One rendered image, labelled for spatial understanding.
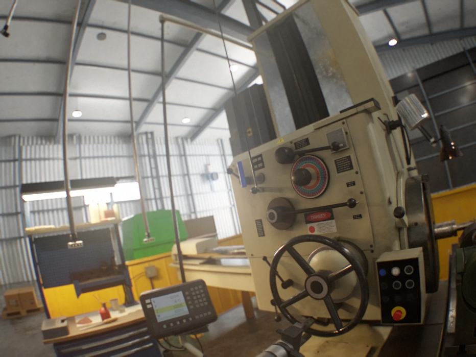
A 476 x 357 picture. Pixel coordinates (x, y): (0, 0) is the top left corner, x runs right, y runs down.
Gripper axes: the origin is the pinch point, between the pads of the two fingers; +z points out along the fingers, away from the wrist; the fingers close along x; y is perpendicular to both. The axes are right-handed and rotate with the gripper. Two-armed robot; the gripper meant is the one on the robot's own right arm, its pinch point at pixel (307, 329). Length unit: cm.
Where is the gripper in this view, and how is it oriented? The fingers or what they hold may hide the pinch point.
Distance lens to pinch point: 97.3
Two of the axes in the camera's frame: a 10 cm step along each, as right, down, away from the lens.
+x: -0.2, 9.9, 1.0
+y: -7.0, -0.9, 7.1
